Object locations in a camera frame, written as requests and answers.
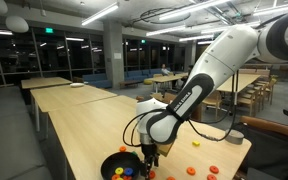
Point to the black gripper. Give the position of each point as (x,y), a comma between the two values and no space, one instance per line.
(150,155)

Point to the round blue block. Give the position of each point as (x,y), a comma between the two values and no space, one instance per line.
(128,171)

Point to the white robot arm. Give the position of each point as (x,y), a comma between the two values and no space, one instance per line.
(159,122)

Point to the black bowl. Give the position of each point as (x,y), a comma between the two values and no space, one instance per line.
(123,160)

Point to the round orange block bottom edge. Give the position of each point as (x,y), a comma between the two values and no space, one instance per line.
(170,178)

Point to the round yellow block in bowl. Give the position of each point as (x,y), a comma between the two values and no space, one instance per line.
(119,171)

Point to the yellow square block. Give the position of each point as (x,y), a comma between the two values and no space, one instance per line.
(196,143)

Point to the grey tape roll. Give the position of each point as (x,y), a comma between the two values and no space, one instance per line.
(234,137)

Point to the white plate on table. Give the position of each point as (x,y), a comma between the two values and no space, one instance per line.
(76,85)

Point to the brown padded chair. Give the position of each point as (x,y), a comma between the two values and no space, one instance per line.
(265,124)

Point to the grey bench sofa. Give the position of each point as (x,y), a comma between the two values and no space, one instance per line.
(20,155)

